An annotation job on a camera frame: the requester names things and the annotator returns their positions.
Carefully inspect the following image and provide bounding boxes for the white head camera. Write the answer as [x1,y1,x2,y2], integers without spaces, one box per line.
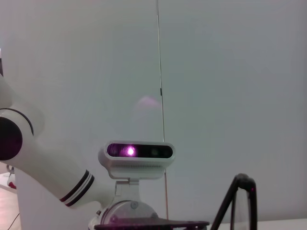
[97,140,176,180]

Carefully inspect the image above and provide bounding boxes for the red white background object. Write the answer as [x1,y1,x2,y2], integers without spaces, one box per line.
[6,164,18,190]

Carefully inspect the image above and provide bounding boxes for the round grey head base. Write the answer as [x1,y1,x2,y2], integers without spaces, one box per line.
[87,200,161,230]

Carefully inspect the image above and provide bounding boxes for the white head camera bracket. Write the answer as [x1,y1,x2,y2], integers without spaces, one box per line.
[114,177,141,204]

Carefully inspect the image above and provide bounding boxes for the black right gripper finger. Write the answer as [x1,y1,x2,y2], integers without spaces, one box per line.
[151,218,210,230]
[94,218,152,230]

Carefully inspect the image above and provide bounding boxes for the black glasses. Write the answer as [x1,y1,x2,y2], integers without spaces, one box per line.
[210,173,259,230]

